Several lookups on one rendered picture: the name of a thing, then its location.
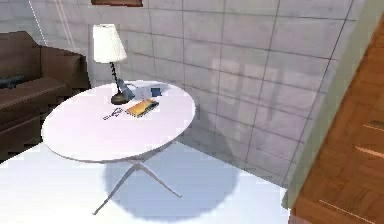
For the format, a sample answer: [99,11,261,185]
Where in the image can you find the orange book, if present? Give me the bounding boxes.
[125,98,160,119]

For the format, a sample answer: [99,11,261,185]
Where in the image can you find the white small box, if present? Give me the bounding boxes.
[135,85,152,100]

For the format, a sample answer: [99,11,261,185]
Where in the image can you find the dark keys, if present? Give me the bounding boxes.
[102,107,124,121]

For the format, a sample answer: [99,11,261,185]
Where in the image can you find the white round table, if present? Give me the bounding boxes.
[40,79,197,216]

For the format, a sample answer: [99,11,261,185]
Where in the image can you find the white shade table lamp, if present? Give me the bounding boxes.
[92,23,136,106]

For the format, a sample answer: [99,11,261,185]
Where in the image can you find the brown sofa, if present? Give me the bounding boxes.
[0,30,92,163]

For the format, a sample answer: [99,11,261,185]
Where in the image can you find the dark grey remote control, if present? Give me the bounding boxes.
[0,74,26,90]

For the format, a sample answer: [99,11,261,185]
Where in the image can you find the brown framed wall picture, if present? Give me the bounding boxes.
[90,0,144,8]

